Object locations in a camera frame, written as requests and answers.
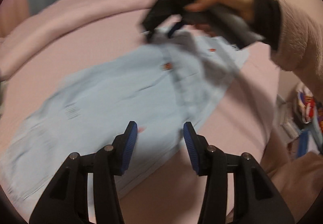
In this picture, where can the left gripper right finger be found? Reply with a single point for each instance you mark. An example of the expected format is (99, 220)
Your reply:
(256, 199)

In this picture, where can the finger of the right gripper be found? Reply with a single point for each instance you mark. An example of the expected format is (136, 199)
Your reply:
(175, 27)
(153, 36)

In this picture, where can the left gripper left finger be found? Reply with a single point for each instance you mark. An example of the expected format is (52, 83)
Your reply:
(65, 199)

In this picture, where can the light blue strawberry pants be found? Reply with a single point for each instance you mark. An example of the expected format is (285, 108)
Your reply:
(159, 86)

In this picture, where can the right hand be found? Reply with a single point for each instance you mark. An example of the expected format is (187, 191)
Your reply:
(226, 18)

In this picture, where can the pink duvet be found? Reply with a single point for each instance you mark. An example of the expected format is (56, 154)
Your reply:
(58, 19)

